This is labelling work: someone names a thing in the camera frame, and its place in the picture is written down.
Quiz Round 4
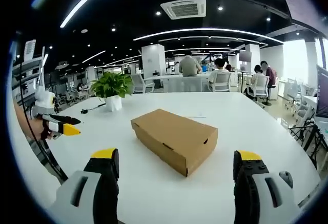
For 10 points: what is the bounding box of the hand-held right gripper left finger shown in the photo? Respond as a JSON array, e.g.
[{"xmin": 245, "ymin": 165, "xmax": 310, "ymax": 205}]
[{"xmin": 50, "ymin": 148, "xmax": 120, "ymax": 224}]

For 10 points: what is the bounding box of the black cable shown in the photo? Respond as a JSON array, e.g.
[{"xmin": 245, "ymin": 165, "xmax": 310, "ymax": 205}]
[{"xmin": 15, "ymin": 31, "xmax": 69, "ymax": 184}]

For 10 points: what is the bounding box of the computer monitor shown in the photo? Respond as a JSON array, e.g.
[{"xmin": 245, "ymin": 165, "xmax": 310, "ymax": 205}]
[{"xmin": 315, "ymin": 65, "xmax": 328, "ymax": 119}]

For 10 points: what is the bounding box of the white plant pot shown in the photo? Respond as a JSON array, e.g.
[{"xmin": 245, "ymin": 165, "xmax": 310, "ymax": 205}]
[{"xmin": 105, "ymin": 95, "xmax": 123, "ymax": 112}]

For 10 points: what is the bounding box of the green potted plant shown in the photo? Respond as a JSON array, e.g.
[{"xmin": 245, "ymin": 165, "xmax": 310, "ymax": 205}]
[{"xmin": 89, "ymin": 71, "xmax": 135, "ymax": 99}]

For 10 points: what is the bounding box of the person's left hand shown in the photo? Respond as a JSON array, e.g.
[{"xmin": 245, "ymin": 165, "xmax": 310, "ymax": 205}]
[{"xmin": 27, "ymin": 117, "xmax": 60, "ymax": 141}]

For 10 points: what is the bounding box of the white office chair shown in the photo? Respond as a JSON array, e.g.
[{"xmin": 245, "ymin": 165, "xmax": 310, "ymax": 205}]
[
  {"xmin": 209, "ymin": 72, "xmax": 232, "ymax": 93},
  {"xmin": 252, "ymin": 75, "xmax": 270, "ymax": 104},
  {"xmin": 131, "ymin": 73, "xmax": 156, "ymax": 94}
]

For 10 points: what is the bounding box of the white long desk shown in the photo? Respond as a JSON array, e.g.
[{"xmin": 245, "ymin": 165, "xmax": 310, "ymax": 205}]
[{"xmin": 143, "ymin": 73, "xmax": 213, "ymax": 93}]

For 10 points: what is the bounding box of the ceiling air conditioner vent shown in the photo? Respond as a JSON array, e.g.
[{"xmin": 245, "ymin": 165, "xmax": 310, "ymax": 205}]
[{"xmin": 160, "ymin": 0, "xmax": 207, "ymax": 21}]

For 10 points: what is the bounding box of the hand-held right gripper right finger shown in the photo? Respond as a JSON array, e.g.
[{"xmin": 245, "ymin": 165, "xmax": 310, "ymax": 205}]
[{"xmin": 233, "ymin": 150, "xmax": 301, "ymax": 224}]

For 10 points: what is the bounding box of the brown cardboard shoe box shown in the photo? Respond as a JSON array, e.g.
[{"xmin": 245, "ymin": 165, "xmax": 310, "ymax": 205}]
[{"xmin": 130, "ymin": 108, "xmax": 219, "ymax": 178}]

